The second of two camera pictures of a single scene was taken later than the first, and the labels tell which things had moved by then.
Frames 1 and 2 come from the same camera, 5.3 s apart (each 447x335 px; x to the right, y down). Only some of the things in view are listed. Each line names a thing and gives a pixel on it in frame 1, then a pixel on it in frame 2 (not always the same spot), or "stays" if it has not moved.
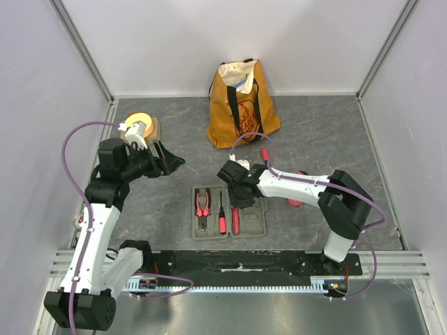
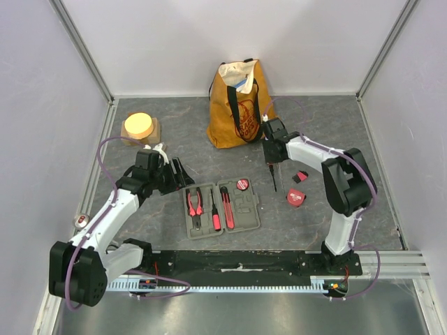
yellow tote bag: x=239 y=104 stays
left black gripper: x=171 y=161 → x=178 y=181
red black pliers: x=202 y=215 → x=195 y=213
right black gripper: x=241 y=190 → x=273 y=159
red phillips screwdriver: x=222 y=222 → x=216 y=218
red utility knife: x=236 y=222 → x=228 y=208
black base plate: x=248 y=266 stays
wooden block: x=155 y=135 stays
